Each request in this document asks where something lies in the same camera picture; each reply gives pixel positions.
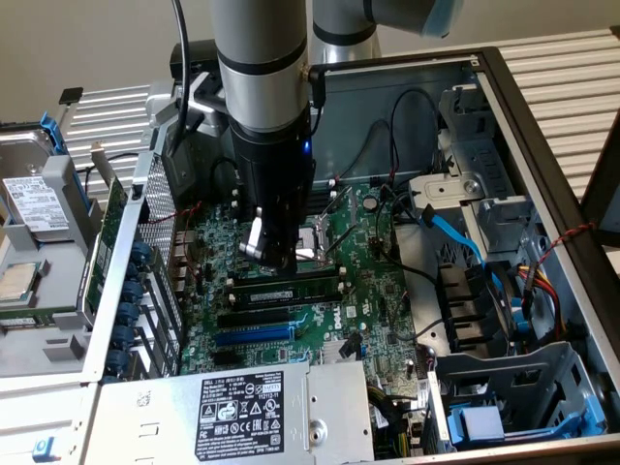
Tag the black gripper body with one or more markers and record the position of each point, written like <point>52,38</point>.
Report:
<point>271,164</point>

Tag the green RAM stick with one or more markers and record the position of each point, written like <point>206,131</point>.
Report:
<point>271,296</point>
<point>29,317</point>

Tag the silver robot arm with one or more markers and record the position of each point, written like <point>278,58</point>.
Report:
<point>261,39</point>

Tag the black RAM slot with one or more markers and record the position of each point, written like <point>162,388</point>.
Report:
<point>322,194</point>
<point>319,272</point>
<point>322,206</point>

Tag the CPU socket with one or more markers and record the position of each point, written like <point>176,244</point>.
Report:
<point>310,239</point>

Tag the coin cell battery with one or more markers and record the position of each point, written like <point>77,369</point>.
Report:
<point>371,202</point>

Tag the long black expansion slot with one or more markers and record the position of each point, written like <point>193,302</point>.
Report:
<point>252,319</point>

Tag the green Dell motherboard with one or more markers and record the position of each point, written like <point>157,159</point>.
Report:
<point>368,300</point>

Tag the blue expansion slot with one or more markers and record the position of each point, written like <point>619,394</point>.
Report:
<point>252,335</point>

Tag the blue card latch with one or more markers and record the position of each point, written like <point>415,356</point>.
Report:
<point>124,336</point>
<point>116,362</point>
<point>142,253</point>
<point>128,312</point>
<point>133,289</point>

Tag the open PC case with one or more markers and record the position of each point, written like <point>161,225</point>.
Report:
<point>358,92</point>

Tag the small silver heatsink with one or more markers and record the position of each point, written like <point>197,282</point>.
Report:
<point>331,353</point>

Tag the short black expansion slot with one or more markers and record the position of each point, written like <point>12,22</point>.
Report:
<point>225,358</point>

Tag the green graphics card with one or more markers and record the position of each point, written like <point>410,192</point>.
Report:
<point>109,218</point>

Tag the black fan shroud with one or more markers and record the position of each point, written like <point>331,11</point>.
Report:
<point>465,300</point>

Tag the grey parts rack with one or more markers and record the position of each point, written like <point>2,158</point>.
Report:
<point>60,276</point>

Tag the metal optical drive cage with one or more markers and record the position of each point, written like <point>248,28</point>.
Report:
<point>479,160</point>

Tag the silver power supply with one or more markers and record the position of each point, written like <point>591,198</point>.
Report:
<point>160,412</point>

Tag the silver hard disk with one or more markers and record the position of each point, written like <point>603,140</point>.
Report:
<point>34,203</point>

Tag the silver CPU chip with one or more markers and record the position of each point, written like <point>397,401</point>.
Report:
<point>17,283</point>

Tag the blue caddy in bay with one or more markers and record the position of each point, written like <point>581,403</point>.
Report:
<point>482,424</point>

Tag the metal disk bay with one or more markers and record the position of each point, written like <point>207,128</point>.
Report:
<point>523,382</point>

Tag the blue case button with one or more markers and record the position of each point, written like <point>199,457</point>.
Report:
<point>44,449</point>

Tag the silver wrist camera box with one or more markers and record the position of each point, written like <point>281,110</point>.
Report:
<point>208,104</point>

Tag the black clip on post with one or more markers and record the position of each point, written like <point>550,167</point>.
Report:
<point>71,95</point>

